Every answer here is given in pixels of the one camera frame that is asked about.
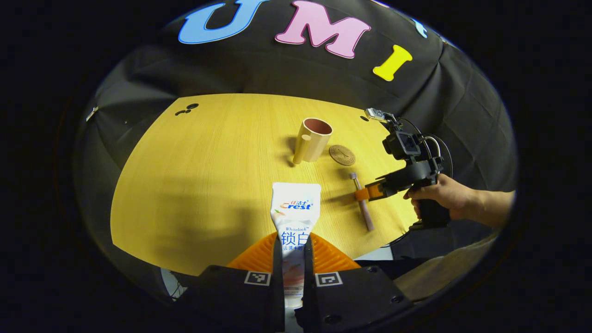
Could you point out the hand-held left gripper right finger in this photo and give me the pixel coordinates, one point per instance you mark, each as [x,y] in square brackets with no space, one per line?
[309,286]

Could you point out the black backdrop cloth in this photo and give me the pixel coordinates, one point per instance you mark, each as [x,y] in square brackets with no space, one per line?
[259,69]

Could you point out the white toothbrush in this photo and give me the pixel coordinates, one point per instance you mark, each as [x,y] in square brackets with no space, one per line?
[366,217]

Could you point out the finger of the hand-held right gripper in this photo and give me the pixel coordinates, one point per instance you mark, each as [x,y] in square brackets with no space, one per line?
[372,192]

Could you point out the small white tag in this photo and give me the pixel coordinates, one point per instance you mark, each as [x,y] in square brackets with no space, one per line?
[91,113]

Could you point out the round brown coaster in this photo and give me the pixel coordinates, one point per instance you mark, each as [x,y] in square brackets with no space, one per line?
[342,155]

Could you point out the white toothpaste tube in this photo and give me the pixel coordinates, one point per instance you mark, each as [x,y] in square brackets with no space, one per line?
[296,217]

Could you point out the beige cup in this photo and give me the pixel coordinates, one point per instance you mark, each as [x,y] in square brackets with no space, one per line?
[311,145]

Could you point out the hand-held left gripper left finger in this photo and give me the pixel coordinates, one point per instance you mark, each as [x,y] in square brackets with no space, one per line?
[278,286]

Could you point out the wooden desktop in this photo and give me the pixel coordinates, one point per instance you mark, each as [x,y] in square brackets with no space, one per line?
[208,185]

